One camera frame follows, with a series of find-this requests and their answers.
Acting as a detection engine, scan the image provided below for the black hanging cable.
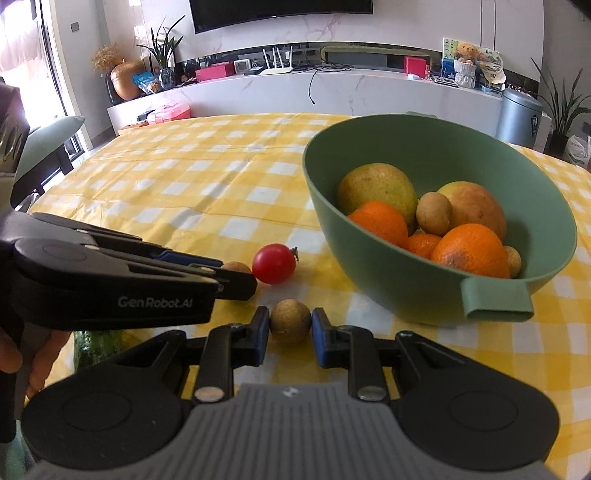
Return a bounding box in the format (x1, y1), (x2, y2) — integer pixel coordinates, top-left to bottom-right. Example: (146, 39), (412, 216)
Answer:
(306, 66), (352, 105)

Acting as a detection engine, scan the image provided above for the person's left hand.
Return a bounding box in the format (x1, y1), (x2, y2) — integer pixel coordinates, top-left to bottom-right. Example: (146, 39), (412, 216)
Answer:
(0, 329), (73, 400)

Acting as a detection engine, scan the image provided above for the green cushioned chair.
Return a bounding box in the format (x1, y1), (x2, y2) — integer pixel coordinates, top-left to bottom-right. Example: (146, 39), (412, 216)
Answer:
(10, 116), (85, 208)

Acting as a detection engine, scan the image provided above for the potted plant by bin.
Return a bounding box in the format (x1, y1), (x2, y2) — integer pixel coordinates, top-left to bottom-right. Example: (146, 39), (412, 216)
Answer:
(532, 59), (590, 159)

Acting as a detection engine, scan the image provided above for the white wifi router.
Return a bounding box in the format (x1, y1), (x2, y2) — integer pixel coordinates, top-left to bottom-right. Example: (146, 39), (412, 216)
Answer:
(260, 47), (294, 75)

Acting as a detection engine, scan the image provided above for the red box on console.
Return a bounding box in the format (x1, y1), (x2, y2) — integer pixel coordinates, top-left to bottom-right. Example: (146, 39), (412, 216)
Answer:
(404, 56), (429, 79)

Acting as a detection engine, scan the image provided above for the pink storage box on floor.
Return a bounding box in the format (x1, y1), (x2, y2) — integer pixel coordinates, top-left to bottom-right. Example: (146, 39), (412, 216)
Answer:
(146, 103), (191, 125)

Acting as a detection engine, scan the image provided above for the green fruit bowl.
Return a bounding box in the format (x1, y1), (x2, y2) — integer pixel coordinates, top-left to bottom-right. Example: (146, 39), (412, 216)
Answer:
(304, 114), (577, 325)

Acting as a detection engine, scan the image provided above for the yellow-green pear left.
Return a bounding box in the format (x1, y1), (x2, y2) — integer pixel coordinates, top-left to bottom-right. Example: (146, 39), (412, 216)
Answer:
(337, 163), (418, 230)

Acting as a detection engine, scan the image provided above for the orange-brown vase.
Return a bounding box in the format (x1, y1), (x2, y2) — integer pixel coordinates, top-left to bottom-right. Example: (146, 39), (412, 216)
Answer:
(110, 60), (145, 101)

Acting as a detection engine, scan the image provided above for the black wall television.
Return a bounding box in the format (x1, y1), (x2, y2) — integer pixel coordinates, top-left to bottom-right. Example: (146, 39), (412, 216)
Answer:
(189, 0), (374, 33)

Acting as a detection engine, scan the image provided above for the grey pedal trash bin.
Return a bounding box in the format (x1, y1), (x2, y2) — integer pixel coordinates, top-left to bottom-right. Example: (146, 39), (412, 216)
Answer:
(496, 88), (543, 148)

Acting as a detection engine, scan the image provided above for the dried flower bunch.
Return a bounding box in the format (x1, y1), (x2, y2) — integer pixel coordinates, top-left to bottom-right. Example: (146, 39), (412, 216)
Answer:
(91, 43), (124, 75)

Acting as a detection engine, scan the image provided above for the brown longan fruit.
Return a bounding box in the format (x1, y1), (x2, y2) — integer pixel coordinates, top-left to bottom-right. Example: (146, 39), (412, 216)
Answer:
(221, 261), (252, 274)
(270, 299), (311, 345)

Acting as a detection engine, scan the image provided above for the orange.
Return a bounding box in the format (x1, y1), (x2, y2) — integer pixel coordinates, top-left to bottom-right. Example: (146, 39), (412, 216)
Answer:
(348, 200), (409, 248)
(431, 223), (510, 279)

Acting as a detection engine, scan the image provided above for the white marble TV console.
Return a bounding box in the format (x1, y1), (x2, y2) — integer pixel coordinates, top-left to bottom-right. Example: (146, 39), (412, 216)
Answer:
(106, 67), (553, 151)

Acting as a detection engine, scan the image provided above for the white plastic bag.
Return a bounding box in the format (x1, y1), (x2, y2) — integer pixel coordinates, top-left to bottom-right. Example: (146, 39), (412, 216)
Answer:
(563, 135), (590, 170)

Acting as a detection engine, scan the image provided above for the green plant in vase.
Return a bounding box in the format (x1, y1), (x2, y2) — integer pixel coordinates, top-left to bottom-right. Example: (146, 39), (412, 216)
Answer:
(136, 16), (184, 91)

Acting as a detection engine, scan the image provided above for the yellow checkered tablecloth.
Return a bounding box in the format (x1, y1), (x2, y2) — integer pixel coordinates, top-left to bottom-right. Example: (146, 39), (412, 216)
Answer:
(34, 114), (590, 479)

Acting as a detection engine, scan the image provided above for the pink box on console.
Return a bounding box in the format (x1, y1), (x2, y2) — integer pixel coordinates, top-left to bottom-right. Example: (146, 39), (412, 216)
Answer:
(195, 62), (235, 82)

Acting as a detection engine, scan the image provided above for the longan in bowl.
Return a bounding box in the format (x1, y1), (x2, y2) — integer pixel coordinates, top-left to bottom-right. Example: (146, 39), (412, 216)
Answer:
(416, 192), (453, 236)

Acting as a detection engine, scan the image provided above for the red cherry tomato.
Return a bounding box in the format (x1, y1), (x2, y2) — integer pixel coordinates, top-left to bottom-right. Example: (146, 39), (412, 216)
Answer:
(252, 243), (298, 285)

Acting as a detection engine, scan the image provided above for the teddy bear toy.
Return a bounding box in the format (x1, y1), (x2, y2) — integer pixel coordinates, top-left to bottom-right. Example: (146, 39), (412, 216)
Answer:
(454, 41), (479, 89)

